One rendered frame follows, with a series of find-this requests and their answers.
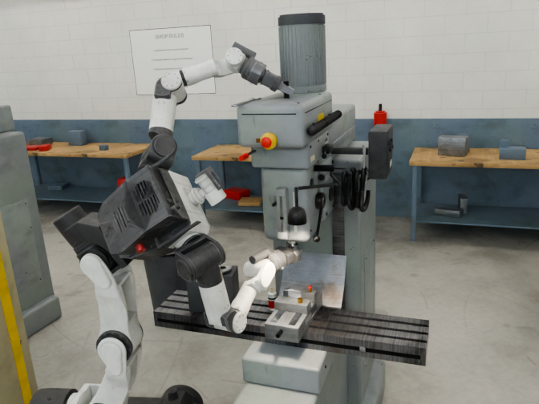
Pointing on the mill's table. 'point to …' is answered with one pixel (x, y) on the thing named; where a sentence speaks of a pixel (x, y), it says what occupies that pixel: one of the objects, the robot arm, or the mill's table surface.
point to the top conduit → (323, 123)
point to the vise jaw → (292, 305)
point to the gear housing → (281, 155)
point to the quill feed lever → (319, 212)
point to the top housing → (283, 119)
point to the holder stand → (230, 275)
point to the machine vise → (293, 333)
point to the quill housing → (305, 176)
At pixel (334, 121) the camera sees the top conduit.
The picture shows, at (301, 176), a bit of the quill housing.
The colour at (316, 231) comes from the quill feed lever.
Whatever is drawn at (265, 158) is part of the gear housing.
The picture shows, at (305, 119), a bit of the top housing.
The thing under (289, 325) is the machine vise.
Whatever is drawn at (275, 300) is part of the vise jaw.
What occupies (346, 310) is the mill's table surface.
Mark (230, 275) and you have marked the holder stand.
